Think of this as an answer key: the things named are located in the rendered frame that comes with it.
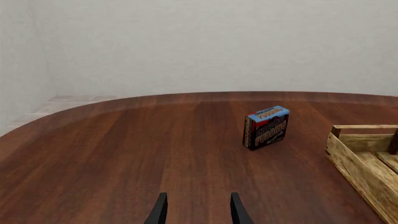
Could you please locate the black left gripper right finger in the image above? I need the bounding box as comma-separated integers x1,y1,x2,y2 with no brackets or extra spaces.
230,192,256,224

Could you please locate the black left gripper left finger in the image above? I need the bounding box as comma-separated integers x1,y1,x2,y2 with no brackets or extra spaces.
144,192,168,224

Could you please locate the wooden slat tray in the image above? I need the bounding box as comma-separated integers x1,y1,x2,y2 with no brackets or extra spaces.
326,124,398,224

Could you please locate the chocolate pudding box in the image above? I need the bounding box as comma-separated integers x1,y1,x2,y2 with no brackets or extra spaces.
242,105,290,151

